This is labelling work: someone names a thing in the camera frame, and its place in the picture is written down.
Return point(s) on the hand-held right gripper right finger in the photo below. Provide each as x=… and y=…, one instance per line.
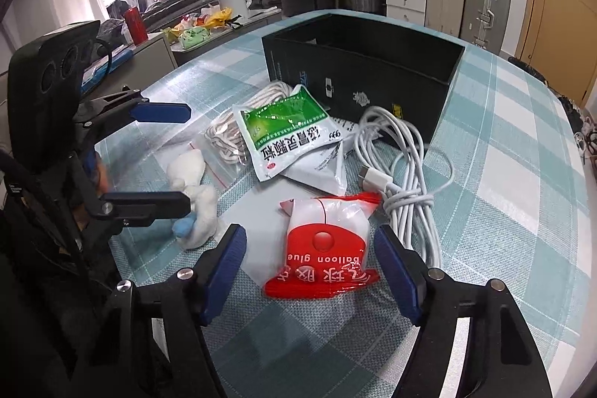
x=401, y=281

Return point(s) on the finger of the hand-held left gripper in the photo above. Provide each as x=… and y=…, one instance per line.
x=161, y=111
x=144, y=206

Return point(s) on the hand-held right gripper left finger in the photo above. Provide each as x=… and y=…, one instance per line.
x=224, y=272

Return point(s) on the white plush toy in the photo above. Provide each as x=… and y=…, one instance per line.
x=203, y=214

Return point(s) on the red and white glue packet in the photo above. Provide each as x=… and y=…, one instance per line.
x=322, y=267

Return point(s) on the green and white medicine packet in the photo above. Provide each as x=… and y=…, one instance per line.
x=280, y=123

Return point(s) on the black cardboard box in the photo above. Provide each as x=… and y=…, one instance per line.
x=326, y=71

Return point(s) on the grey side cabinet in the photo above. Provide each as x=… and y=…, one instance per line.
x=149, y=62

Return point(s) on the green snack bag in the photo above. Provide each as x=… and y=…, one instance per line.
x=195, y=38

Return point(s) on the red bottle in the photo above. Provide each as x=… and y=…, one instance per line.
x=136, y=25

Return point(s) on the yellow snack bag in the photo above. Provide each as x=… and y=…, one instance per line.
x=218, y=18

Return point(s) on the black sofa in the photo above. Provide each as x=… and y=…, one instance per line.
x=186, y=1

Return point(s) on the loose sneakers group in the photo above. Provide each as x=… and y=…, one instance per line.
x=583, y=132

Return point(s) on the trash bin with black liner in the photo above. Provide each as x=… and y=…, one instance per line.
x=529, y=69

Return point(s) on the silver suitcase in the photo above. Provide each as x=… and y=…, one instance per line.
x=485, y=11

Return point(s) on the tan wooden door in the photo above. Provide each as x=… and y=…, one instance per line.
x=559, y=6

